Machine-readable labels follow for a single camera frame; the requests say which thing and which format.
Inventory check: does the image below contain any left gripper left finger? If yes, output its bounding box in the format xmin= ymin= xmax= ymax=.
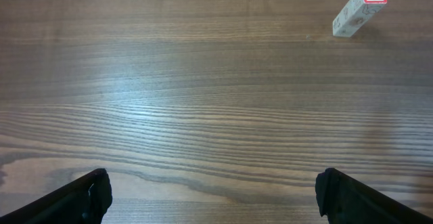
xmin=1 ymin=169 xmax=112 ymax=224

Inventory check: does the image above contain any white blue C block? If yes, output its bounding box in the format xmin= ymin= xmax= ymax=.
xmin=334 ymin=1 xmax=371 ymax=27

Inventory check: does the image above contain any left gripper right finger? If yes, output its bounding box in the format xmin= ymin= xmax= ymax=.
xmin=315 ymin=168 xmax=432 ymax=224

